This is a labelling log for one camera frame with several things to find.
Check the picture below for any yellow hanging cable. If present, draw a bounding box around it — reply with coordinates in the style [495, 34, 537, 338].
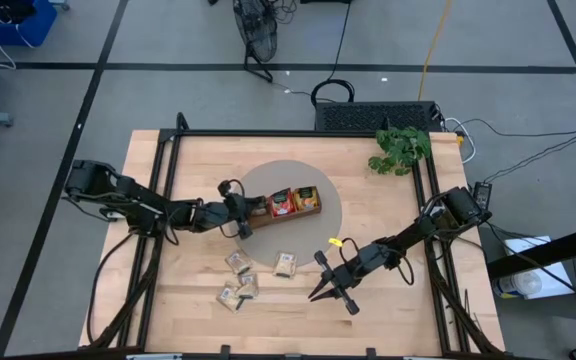
[416, 0, 453, 101]

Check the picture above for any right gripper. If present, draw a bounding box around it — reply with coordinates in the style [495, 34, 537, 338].
[307, 244, 387, 317]

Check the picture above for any black looped power cable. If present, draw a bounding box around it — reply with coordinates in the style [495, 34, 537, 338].
[309, 0, 357, 107]

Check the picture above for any red strawberry tea packet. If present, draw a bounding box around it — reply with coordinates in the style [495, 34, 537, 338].
[266, 187, 298, 219]

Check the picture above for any black computer tower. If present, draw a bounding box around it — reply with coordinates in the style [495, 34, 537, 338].
[313, 100, 443, 133]

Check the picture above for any white box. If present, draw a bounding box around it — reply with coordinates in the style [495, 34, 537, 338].
[501, 235, 575, 300]

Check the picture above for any white cable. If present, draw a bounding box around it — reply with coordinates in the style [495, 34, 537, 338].
[442, 117, 477, 165]

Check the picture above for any black equipment stand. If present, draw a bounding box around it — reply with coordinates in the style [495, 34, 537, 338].
[486, 116, 576, 360]

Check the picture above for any large blue plastic bin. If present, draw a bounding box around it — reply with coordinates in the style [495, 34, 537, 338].
[0, 0, 58, 47]

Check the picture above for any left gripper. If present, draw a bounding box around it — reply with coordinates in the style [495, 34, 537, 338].
[212, 179, 270, 241]

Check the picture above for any green potted plant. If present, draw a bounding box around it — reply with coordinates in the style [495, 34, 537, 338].
[366, 125, 433, 177]

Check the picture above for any black floor fan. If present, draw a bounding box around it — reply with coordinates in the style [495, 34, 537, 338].
[231, 0, 280, 84]

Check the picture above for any black power adapter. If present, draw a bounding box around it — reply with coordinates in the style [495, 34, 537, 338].
[471, 180, 494, 211]

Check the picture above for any round grey mat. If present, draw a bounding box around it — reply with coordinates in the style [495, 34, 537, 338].
[230, 159, 343, 269]

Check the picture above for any white canister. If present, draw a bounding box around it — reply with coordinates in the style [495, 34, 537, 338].
[491, 271, 544, 300]

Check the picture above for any wooden compartment tray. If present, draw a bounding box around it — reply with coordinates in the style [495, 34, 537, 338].
[245, 184, 323, 230]

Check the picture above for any yellow mango tea packet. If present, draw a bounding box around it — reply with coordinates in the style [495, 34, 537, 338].
[292, 185, 321, 212]

